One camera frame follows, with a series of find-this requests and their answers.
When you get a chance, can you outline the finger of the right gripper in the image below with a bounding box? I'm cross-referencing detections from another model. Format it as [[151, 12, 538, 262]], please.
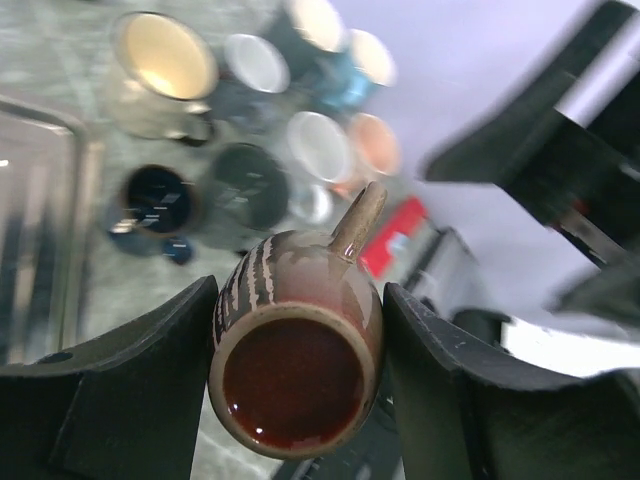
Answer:
[[423, 1, 639, 248]]

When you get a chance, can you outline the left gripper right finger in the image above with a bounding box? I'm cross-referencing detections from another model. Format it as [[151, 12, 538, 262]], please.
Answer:
[[383, 284, 639, 479]]

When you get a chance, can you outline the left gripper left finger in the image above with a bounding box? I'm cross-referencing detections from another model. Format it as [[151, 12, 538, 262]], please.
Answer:
[[1, 276, 218, 479]]

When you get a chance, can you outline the maroon mug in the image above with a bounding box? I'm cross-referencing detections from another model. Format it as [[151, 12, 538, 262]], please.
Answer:
[[207, 182, 387, 459]]

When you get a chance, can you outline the pink mug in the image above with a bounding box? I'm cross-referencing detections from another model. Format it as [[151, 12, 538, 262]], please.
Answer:
[[331, 112, 402, 198]]

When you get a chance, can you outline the dark blue mug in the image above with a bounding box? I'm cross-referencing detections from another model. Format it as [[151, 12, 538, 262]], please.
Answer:
[[103, 164, 201, 265]]

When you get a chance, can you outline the light blue faceted mug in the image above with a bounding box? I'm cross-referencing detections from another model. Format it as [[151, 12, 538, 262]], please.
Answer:
[[316, 29, 397, 113]]

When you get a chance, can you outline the dark grey mug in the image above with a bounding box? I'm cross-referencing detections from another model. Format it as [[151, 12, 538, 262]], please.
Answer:
[[196, 142, 290, 251]]

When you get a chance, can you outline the light blue white-bottom mug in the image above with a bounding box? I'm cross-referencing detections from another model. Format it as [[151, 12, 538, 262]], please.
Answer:
[[285, 111, 353, 225]]

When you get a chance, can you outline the cream mug black handle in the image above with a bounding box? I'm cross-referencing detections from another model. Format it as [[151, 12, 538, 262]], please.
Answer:
[[105, 11, 219, 147]]

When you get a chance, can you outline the white mug blue text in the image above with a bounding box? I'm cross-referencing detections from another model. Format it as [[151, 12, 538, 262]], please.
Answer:
[[261, 0, 347, 82]]

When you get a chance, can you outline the grey blue faceted mug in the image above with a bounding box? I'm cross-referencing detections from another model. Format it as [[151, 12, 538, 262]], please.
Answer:
[[211, 34, 290, 133]]

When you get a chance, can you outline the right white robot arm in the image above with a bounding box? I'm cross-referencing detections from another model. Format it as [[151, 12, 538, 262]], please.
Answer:
[[423, 1, 639, 376]]

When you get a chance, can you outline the red box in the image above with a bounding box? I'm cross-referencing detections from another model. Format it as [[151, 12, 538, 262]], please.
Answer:
[[360, 196, 429, 280]]

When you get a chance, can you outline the steel tray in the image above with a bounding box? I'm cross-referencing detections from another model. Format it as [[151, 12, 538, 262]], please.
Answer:
[[1, 89, 104, 364]]

